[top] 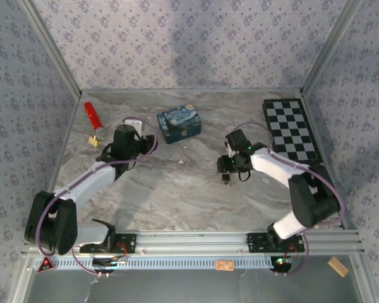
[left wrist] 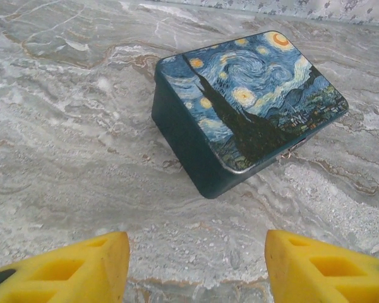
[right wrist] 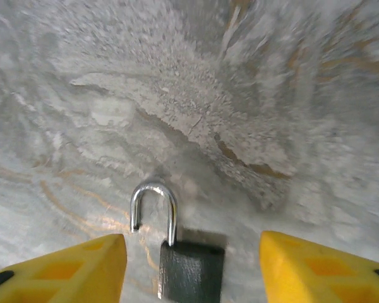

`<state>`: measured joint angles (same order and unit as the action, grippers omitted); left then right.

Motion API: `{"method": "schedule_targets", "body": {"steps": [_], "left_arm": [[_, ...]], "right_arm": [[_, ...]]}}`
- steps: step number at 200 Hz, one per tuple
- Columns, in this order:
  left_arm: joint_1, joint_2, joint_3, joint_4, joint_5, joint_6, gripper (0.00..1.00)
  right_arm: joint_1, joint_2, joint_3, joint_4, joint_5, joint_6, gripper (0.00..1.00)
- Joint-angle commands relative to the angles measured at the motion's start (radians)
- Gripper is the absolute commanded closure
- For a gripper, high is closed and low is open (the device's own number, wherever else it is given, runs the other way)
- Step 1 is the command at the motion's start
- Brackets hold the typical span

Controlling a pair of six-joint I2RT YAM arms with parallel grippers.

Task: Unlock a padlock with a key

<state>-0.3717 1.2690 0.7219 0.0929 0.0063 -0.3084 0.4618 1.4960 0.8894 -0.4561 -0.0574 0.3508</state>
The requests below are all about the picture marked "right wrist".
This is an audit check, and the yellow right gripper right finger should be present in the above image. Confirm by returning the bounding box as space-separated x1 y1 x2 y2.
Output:
259 230 379 303

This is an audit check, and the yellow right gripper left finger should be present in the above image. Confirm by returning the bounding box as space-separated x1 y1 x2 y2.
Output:
0 233 128 303

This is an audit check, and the dark grey padlock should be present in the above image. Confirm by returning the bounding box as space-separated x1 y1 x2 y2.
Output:
129 179 226 303

